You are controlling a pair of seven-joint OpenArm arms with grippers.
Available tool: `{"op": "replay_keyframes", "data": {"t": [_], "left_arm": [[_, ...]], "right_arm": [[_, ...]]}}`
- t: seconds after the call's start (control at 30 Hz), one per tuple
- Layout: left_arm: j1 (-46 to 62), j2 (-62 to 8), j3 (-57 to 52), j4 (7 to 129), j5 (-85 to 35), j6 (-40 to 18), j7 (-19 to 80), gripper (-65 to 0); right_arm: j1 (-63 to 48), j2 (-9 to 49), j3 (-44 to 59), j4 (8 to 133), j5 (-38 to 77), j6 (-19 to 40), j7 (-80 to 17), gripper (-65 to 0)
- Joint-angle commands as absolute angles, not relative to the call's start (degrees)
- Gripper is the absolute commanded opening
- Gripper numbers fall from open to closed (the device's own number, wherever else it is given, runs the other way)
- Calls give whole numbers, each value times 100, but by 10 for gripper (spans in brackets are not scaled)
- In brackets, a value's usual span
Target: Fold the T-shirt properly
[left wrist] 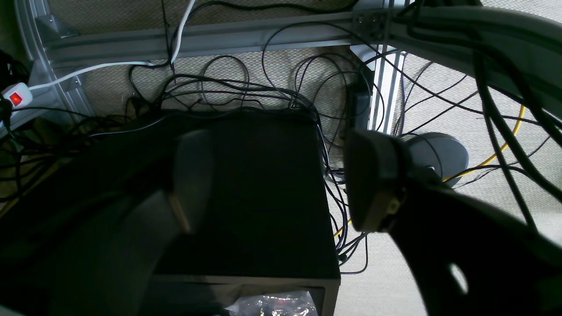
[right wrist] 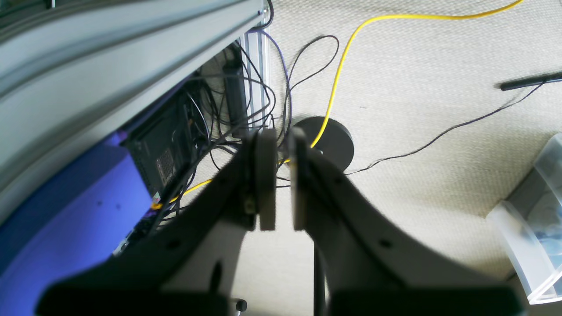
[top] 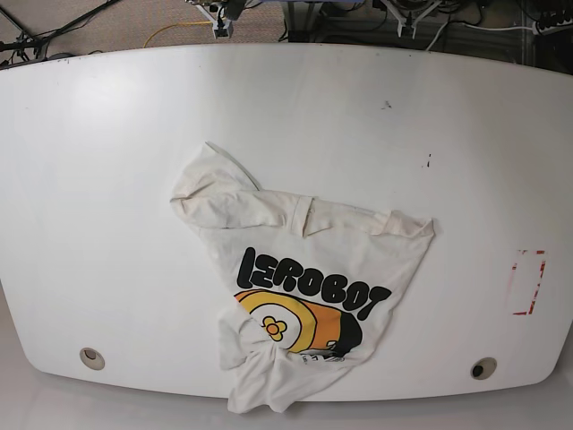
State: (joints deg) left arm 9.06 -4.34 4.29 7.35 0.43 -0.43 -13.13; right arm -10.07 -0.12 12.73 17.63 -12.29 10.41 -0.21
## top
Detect white T-shirt with LeRobot print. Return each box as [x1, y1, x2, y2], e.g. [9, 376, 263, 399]
[170, 143, 435, 414]

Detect red tape rectangle marker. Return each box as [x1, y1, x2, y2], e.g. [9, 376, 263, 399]
[508, 250, 547, 316]

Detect white power strip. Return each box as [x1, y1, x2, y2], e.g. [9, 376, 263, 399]
[532, 3, 572, 36]

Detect yellow cable on floor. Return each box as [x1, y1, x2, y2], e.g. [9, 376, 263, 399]
[142, 21, 211, 48]

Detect left table cable grommet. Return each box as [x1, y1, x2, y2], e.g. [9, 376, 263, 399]
[80, 348, 106, 371]

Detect table cable grommet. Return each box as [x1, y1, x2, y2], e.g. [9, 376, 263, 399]
[470, 357, 497, 381]
[80, 348, 106, 371]

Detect right table cable grommet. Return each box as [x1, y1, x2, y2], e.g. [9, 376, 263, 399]
[470, 357, 497, 381]

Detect black tripod and cables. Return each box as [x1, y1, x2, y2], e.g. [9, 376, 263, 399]
[0, 0, 122, 68]

